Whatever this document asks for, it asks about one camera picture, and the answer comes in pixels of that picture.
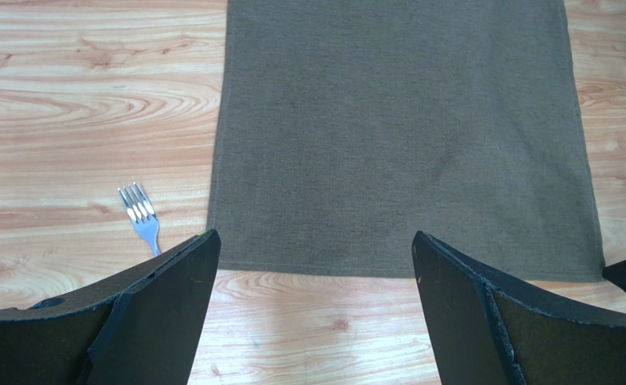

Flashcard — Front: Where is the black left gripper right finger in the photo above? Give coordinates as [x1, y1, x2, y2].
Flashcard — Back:
[412, 232, 626, 384]

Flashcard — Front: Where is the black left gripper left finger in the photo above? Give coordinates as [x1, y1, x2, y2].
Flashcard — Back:
[0, 230, 221, 384]

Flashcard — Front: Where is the brown cloth napkin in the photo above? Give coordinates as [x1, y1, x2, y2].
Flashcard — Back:
[208, 0, 604, 282]

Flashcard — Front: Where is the silver metal fork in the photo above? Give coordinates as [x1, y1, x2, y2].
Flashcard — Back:
[117, 182, 161, 257]

